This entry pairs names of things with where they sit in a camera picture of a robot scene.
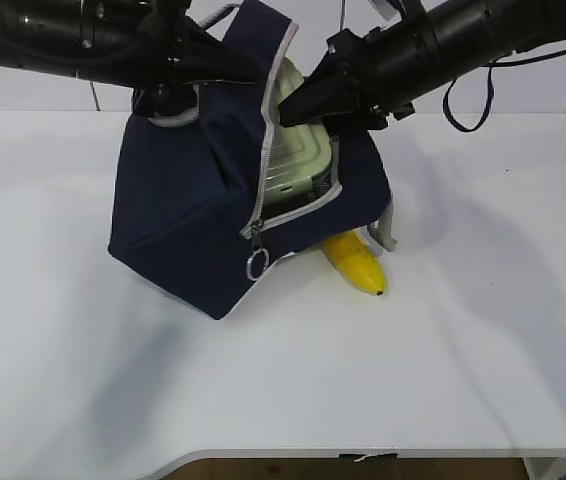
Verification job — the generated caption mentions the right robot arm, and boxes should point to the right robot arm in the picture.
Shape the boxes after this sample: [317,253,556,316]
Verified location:
[279,1,566,132]

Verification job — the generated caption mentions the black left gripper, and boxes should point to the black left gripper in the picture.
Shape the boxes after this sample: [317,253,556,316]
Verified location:
[131,1,260,118]

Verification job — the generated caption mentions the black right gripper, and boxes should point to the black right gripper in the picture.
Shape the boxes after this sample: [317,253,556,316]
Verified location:
[278,29,415,135]

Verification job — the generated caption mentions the navy blue lunch bag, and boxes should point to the navy blue lunch bag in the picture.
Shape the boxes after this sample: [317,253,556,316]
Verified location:
[108,1,392,320]

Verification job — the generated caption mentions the black tape on table edge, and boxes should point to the black tape on table edge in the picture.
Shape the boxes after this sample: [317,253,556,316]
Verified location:
[338,452,398,463]

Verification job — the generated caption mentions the green lid glass container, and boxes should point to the green lid glass container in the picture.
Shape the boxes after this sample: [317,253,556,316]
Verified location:
[263,58,333,218]

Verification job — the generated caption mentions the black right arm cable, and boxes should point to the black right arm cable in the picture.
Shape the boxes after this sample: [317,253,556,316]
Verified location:
[441,34,566,133]

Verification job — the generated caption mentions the yellow banana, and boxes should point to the yellow banana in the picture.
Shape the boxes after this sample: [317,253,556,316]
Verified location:
[320,230,387,296]

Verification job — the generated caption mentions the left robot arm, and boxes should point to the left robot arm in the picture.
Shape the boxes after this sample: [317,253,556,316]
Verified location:
[0,1,258,118]

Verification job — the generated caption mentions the white right table leg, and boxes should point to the white right table leg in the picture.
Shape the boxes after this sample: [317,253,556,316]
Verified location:
[523,457,566,480]

